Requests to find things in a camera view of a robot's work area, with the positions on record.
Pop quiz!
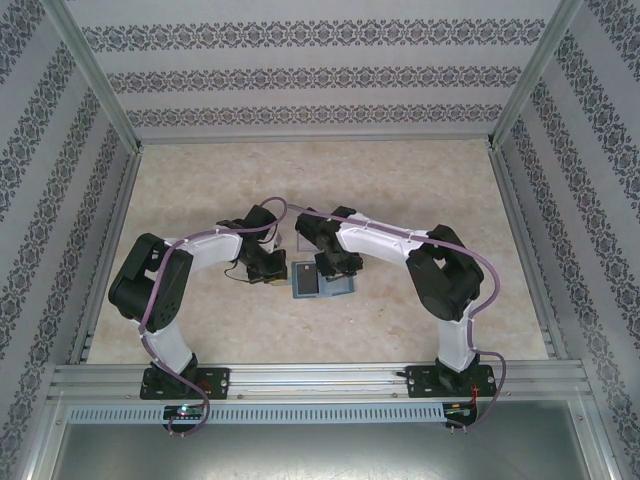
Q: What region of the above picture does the aluminium mounting rail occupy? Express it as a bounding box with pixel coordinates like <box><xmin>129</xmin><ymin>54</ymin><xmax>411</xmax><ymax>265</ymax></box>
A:
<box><xmin>48</xmin><ymin>363</ymin><xmax>587</xmax><ymax>402</ymax></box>

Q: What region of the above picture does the aluminium frame post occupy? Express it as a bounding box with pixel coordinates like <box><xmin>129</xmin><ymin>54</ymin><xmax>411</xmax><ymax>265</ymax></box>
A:
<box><xmin>487</xmin><ymin>0</ymin><xmax>586</xmax><ymax>149</ymax></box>
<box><xmin>43</xmin><ymin>0</ymin><xmax>144</xmax><ymax>154</ymax></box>

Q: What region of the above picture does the slotted grey cable duct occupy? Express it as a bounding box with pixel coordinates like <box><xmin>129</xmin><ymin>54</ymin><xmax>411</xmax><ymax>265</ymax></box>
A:
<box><xmin>67</xmin><ymin>402</ymin><xmax>447</xmax><ymax>425</ymax></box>

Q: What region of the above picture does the aluminium side rail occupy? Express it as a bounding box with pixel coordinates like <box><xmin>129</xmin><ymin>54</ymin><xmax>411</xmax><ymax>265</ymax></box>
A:
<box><xmin>69</xmin><ymin>149</ymin><xmax>144</xmax><ymax>365</ymax></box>
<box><xmin>489</xmin><ymin>147</ymin><xmax>569</xmax><ymax>359</ymax></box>

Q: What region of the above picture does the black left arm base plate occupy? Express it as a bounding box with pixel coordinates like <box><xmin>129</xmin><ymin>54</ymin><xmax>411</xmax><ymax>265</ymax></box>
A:
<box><xmin>141</xmin><ymin>367</ymin><xmax>232</xmax><ymax>401</ymax></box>

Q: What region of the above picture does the sheet metal panel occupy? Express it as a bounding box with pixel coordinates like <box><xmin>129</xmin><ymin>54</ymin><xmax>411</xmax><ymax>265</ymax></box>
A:
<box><xmin>49</xmin><ymin>422</ymin><xmax>609</xmax><ymax>480</ymax></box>

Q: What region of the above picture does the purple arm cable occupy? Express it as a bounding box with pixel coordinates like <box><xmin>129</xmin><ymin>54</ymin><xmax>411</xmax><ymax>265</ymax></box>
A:
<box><xmin>138</xmin><ymin>207</ymin><xmax>289</xmax><ymax>439</ymax></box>
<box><xmin>260</xmin><ymin>196</ymin><xmax>514</xmax><ymax>431</ymax></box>

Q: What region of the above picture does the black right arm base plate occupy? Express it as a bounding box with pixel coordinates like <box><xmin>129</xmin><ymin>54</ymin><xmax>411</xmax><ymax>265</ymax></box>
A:
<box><xmin>406</xmin><ymin>363</ymin><xmax>497</xmax><ymax>400</ymax></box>

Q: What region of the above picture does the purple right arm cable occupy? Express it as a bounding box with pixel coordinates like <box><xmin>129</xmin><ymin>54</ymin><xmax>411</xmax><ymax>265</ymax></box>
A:
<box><xmin>260</xmin><ymin>196</ymin><xmax>514</xmax><ymax>431</ymax></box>

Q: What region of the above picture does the teal leather card holder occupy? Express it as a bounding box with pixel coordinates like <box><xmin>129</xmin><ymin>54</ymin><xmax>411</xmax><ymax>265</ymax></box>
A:
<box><xmin>290</xmin><ymin>259</ymin><xmax>357</xmax><ymax>300</ymax></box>

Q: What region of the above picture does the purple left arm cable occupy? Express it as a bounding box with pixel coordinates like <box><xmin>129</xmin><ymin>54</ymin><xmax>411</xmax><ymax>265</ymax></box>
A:
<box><xmin>138</xmin><ymin>207</ymin><xmax>289</xmax><ymax>439</ymax></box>

